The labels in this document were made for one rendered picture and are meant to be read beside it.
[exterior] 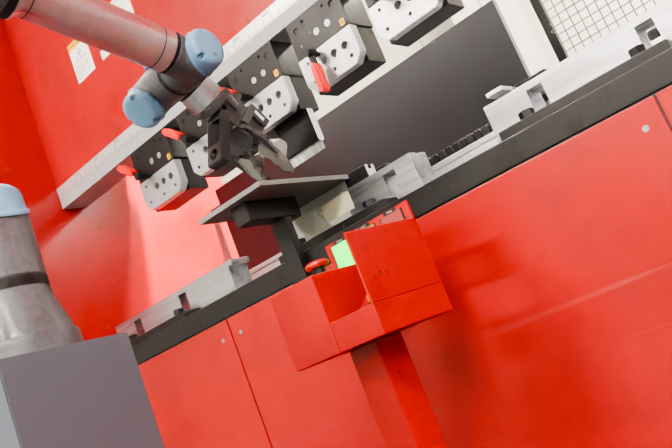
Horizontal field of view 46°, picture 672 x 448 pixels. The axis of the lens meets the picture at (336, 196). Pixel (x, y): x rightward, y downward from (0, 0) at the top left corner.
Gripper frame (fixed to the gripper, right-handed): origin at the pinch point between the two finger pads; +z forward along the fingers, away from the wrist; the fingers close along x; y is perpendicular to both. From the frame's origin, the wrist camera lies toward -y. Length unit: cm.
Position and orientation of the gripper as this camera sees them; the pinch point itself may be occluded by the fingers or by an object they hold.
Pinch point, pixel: (277, 177)
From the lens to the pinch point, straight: 161.0
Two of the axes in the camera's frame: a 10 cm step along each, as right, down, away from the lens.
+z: 6.8, 6.5, 3.4
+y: 2.4, -6.3, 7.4
